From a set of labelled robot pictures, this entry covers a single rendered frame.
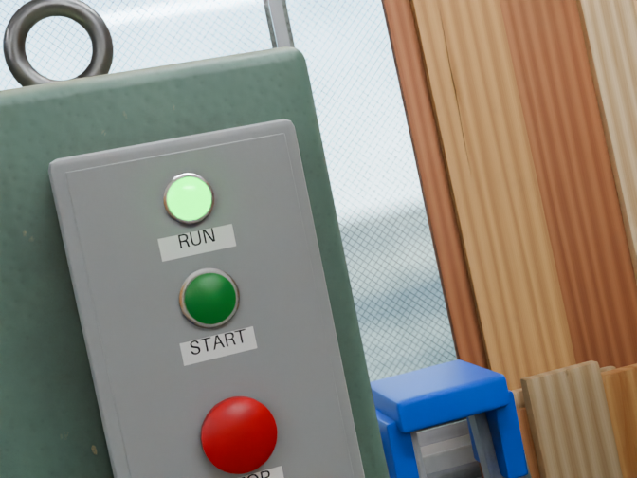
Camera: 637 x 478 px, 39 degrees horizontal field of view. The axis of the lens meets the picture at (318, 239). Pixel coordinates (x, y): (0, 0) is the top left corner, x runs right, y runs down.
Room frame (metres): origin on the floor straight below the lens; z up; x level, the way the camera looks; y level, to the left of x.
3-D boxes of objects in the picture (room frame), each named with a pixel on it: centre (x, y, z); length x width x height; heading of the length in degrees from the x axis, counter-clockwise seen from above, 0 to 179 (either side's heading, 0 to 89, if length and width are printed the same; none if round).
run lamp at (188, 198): (0.36, 0.05, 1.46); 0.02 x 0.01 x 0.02; 105
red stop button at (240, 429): (0.35, 0.05, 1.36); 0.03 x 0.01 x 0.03; 105
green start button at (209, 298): (0.36, 0.05, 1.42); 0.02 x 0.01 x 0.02; 105
